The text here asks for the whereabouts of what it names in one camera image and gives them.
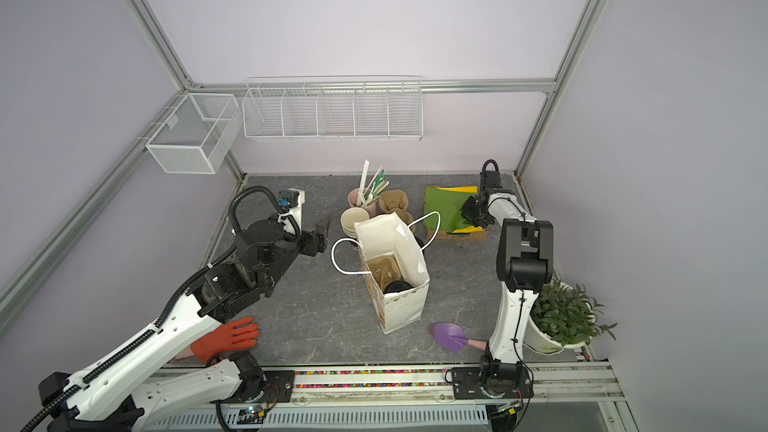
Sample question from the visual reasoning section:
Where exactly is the cartoon animal paper gift bag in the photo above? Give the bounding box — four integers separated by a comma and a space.
330, 213, 431, 334

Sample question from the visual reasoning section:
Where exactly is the brown pulp cup carrier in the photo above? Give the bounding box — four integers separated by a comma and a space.
367, 255, 402, 291

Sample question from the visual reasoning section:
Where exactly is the black plastic cup lid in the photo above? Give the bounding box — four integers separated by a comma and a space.
384, 280, 413, 295

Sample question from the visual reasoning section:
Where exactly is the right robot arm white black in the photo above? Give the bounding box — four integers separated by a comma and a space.
461, 159, 554, 400

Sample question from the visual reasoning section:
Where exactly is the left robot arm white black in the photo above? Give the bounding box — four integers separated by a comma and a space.
23, 186, 331, 431

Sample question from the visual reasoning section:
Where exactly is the stack of paper coffee cups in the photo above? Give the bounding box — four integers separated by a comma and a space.
340, 207, 370, 239

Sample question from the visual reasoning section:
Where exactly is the cardboard tray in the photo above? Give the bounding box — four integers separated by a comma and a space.
426, 227, 488, 241

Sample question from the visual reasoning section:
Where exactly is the pink utensil holder cup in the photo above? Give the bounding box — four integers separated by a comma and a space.
347, 188, 378, 217

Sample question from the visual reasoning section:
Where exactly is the wooden stir sticks bundle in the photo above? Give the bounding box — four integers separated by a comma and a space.
359, 160, 388, 202

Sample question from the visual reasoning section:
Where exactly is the stack of pulp cup carriers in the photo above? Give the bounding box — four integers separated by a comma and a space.
377, 189, 414, 224

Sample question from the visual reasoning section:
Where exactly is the red rubber glove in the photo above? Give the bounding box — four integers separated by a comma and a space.
189, 317, 261, 363

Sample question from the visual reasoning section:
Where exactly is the purple pink garden trowel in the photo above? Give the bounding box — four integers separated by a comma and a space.
429, 322, 487, 352

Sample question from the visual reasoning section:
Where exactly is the potted green plant white pot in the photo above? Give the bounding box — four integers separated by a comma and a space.
523, 279, 617, 355

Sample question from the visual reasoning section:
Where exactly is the small white mesh basket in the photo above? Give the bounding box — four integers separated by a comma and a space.
145, 93, 243, 175

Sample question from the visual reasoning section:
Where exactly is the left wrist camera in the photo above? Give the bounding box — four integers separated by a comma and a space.
277, 188, 306, 236

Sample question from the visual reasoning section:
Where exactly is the long white wire shelf basket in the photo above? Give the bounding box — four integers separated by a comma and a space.
241, 75, 424, 141

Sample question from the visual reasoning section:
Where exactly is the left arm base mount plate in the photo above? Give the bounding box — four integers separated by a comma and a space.
223, 369, 296, 404

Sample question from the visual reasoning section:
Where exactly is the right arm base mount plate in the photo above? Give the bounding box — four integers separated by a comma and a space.
450, 363, 534, 400

